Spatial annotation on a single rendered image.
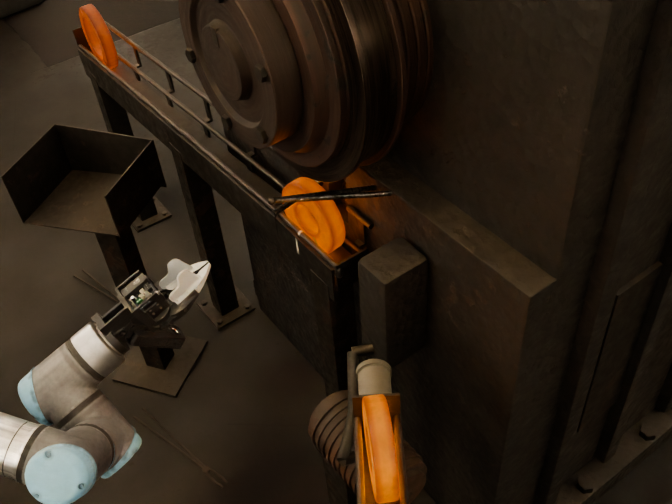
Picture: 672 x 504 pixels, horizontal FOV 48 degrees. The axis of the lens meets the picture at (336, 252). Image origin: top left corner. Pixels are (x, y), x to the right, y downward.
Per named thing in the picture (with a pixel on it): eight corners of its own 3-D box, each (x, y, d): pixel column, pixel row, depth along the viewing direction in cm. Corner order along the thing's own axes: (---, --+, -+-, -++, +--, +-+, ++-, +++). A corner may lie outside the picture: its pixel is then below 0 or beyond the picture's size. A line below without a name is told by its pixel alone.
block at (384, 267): (403, 320, 147) (403, 230, 130) (431, 345, 142) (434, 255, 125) (360, 348, 143) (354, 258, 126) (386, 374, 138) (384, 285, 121)
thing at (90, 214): (132, 323, 226) (54, 123, 176) (211, 341, 219) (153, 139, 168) (96, 376, 212) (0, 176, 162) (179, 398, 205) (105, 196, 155)
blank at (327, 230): (283, 174, 148) (270, 181, 147) (327, 177, 136) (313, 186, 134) (313, 241, 154) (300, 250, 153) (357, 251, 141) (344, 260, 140)
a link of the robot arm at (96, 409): (90, 495, 122) (39, 437, 122) (115, 468, 133) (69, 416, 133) (132, 459, 121) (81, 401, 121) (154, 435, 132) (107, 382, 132)
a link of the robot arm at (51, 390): (57, 425, 132) (19, 382, 131) (113, 377, 134) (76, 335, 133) (43, 434, 122) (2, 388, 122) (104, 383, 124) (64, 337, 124)
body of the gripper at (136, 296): (160, 291, 125) (102, 339, 123) (184, 315, 132) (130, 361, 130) (140, 265, 130) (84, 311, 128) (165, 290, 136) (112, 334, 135)
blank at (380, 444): (389, 471, 120) (368, 474, 120) (379, 378, 117) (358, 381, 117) (404, 522, 105) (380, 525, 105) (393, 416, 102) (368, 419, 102)
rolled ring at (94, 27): (93, 17, 201) (104, 13, 203) (71, -1, 214) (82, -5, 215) (114, 80, 213) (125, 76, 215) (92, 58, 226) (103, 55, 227)
